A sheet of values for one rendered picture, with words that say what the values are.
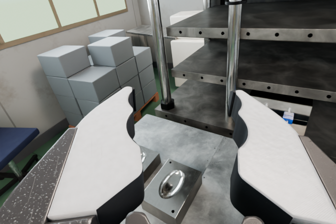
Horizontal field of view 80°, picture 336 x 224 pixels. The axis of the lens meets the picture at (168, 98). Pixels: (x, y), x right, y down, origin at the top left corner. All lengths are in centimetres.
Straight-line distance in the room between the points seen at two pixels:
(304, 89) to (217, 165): 50
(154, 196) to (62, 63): 168
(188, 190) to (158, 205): 12
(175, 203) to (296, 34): 79
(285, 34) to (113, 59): 161
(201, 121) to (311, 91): 55
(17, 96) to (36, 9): 93
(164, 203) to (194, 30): 79
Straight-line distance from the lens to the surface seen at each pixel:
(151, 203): 78
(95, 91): 201
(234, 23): 96
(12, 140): 219
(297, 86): 107
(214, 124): 118
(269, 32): 99
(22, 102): 265
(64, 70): 220
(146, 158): 92
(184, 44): 280
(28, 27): 263
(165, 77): 121
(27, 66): 263
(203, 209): 83
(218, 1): 181
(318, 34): 98
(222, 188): 88
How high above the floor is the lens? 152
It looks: 30 degrees down
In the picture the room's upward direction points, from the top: 8 degrees counter-clockwise
